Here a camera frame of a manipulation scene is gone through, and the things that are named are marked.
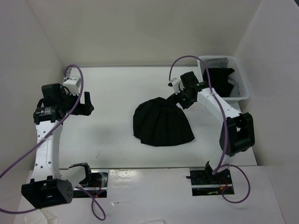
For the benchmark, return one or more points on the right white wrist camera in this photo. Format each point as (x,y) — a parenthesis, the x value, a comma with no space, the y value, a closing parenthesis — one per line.
(176,84)

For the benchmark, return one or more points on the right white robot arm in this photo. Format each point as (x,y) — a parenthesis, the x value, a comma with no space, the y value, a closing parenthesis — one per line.
(237,130)

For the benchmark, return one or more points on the white plastic basket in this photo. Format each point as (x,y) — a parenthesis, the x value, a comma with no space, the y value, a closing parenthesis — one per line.
(238,76)

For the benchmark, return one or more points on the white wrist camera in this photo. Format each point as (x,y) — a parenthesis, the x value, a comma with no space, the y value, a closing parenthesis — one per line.
(176,84)
(73,84)

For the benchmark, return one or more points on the aluminium table edge rail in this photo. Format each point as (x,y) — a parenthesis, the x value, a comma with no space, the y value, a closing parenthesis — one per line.
(48,141)

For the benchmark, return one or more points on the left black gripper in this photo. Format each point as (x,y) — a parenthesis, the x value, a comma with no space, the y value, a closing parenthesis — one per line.
(85,108)

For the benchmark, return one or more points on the black pleated skirt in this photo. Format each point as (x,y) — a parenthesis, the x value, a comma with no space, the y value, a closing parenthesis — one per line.
(160,123)

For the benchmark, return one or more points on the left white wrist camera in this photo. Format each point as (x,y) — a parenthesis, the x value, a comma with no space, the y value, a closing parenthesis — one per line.
(73,84)

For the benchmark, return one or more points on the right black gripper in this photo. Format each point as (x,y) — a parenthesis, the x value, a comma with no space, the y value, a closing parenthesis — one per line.
(174,98)

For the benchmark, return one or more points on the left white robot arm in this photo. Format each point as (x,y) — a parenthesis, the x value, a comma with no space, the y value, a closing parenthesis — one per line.
(47,187)

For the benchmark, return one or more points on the crumpled white tissue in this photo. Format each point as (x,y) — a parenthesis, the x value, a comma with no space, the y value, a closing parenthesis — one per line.
(40,217)

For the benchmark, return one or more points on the black skirt in basket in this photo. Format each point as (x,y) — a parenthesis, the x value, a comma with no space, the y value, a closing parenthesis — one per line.
(219,80)

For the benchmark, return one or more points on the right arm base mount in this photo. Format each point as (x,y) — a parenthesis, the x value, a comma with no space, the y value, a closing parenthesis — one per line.
(201,185)

